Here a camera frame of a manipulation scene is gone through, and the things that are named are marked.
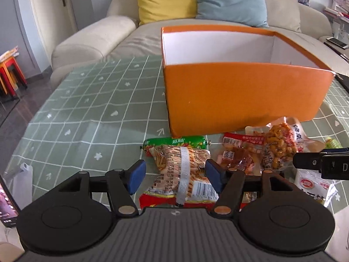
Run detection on small green snack packet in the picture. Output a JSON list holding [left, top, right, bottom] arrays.
[[324, 137, 343, 150]]

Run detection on red plastic stool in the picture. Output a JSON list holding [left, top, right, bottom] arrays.
[[0, 57, 28, 98]]

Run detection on orange plastic stool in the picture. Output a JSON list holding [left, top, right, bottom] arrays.
[[0, 63, 13, 95]]

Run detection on white phone stand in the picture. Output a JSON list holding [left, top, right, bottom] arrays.
[[5, 163, 34, 211]]

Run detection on white printed snack packet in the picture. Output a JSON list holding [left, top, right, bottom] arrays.
[[269, 116, 325, 153]]

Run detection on light blue pillow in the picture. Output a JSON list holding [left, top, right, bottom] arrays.
[[195, 0, 271, 28]]

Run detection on clear orange bean packet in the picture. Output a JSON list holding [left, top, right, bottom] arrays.
[[260, 122, 298, 171]]

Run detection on red label meat packet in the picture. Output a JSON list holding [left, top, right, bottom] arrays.
[[217, 132, 265, 176]]

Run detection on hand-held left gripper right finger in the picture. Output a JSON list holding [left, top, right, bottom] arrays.
[[205, 159, 298, 221]]

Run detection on shelf with books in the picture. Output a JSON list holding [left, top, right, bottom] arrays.
[[324, 0, 349, 20]]

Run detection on orange cardboard box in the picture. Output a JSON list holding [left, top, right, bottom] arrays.
[[160, 26, 335, 137]]

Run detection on black flat device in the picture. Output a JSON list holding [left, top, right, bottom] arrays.
[[334, 72, 349, 91]]

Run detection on smartphone with lit screen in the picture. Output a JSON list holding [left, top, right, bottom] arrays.
[[0, 173, 21, 229]]

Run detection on black remote control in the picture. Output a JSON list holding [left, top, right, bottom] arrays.
[[323, 42, 349, 62]]

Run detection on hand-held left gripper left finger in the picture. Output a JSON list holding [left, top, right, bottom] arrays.
[[56, 159, 147, 217]]

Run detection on white door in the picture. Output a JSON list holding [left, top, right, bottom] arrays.
[[27, 0, 80, 37]]

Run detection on green sausage packet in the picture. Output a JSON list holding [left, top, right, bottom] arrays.
[[140, 136, 212, 157]]

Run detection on beige sofa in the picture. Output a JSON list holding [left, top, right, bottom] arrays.
[[50, 0, 341, 88]]

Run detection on papers on stool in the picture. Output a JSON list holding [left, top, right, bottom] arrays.
[[0, 45, 20, 62]]

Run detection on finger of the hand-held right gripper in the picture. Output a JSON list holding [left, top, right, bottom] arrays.
[[293, 153, 324, 173]]

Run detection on white smartphone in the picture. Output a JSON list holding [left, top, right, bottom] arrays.
[[326, 36, 349, 50]]

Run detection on red snack packet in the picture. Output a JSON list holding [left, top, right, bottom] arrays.
[[139, 192, 219, 210]]

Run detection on striped noodle snack packet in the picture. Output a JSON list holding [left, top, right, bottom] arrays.
[[149, 145, 220, 206]]

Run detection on white red label packet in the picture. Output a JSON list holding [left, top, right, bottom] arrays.
[[294, 168, 339, 206]]

